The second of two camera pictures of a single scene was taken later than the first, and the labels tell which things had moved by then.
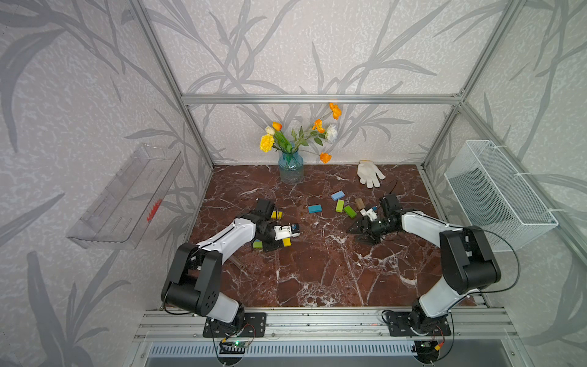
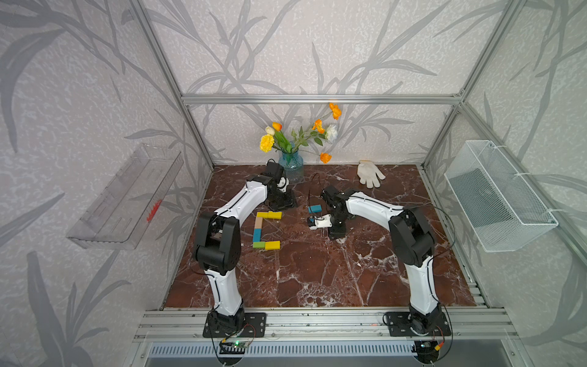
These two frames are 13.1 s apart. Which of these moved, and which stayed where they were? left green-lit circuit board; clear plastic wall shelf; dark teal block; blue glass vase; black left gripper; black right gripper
Moved: black left gripper; black right gripper
Stayed: left green-lit circuit board; clear plastic wall shelf; dark teal block; blue glass vase
